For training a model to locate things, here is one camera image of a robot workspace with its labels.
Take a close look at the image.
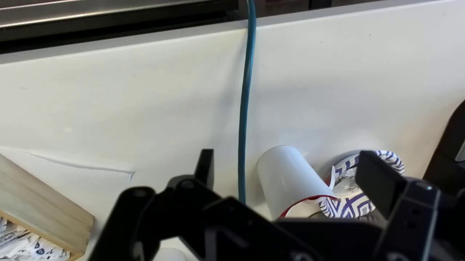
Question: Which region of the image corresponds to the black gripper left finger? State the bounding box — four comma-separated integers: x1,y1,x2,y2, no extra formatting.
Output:
195,149,214,188

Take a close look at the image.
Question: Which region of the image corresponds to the wooden sachet box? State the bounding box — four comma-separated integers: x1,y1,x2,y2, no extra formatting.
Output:
0,155,95,261

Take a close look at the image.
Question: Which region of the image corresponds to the white mug red interior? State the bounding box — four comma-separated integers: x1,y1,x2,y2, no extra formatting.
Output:
256,145,334,218

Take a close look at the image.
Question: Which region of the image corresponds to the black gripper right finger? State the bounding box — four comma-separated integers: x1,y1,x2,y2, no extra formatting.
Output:
356,150,407,218

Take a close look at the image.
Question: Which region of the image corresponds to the teal power cable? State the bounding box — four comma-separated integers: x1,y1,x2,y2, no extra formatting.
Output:
237,0,259,204

